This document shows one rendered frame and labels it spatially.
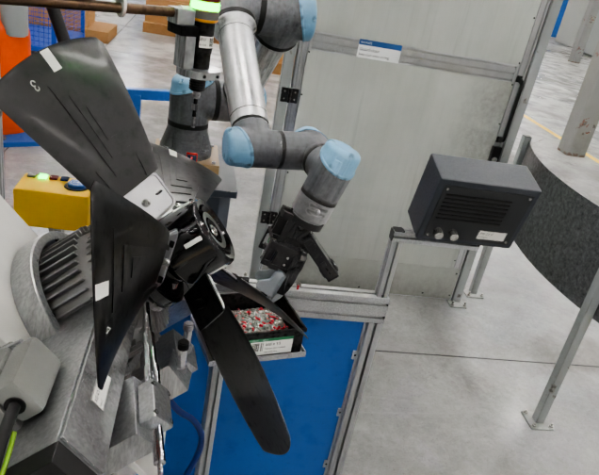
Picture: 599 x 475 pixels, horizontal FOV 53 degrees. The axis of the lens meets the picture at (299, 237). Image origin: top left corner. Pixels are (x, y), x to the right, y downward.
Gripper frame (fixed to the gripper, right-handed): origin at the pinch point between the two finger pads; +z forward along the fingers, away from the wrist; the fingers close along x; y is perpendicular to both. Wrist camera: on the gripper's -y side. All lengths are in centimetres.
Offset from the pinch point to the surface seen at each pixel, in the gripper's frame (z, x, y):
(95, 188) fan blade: -29, 44, 39
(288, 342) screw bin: 12.0, -6.0, -10.5
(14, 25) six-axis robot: 60, -351, 138
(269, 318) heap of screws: 13.1, -15.3, -7.0
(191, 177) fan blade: -16.1, -5.6, 24.8
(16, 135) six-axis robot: 134, -348, 115
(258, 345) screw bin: 14.0, -4.0, -3.7
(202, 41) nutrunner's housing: -43, 10, 33
